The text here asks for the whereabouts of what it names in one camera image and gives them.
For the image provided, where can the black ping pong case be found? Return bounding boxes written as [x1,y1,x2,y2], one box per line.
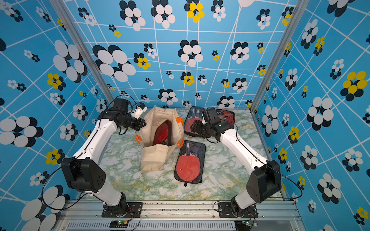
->
[153,120,172,146]
[184,106,205,137]
[174,140,206,187]

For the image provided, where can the beige canvas bag orange handles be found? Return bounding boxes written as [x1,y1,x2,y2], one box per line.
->
[135,107,185,171]

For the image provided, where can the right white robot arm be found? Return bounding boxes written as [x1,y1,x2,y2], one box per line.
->
[190,108,282,217]

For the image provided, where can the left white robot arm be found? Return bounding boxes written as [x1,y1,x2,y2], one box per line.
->
[61,99,147,217]

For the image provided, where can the right green circuit board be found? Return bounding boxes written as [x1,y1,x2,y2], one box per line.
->
[234,221,252,231]

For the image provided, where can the green circuit board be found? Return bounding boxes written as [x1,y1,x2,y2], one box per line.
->
[109,220,130,229]
[234,221,252,231]

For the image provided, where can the left green circuit board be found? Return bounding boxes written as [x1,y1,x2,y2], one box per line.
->
[109,220,130,229]

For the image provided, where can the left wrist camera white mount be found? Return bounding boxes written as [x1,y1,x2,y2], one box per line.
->
[131,102,147,119]

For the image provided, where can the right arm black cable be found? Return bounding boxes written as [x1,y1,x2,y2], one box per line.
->
[212,122,304,213]

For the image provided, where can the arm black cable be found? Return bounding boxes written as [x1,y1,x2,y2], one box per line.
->
[212,122,304,213]
[41,94,138,211]

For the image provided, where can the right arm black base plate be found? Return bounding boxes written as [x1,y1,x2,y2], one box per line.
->
[214,202,259,219]

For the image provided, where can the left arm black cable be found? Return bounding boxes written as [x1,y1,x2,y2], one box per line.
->
[41,94,138,211]

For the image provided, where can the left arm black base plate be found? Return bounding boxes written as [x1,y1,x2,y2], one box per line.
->
[101,202,144,218]

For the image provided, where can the aluminium front rail frame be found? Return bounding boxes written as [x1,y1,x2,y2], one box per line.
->
[55,201,307,231]

